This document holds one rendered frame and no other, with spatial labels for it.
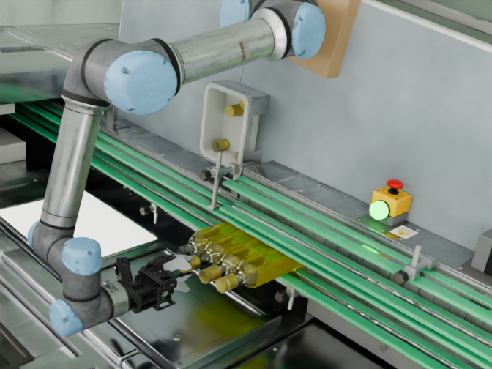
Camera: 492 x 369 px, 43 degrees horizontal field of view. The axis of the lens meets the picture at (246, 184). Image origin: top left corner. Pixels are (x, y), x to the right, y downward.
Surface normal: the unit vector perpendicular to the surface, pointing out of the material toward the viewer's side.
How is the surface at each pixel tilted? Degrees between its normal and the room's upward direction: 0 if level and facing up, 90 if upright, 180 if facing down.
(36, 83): 90
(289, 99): 0
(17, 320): 90
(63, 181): 43
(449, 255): 90
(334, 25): 5
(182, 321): 90
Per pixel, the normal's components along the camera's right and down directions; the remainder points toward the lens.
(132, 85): 0.56, 0.39
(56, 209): -0.02, 0.22
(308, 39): 0.76, 0.29
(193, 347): 0.12, -0.91
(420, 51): -0.70, 0.20
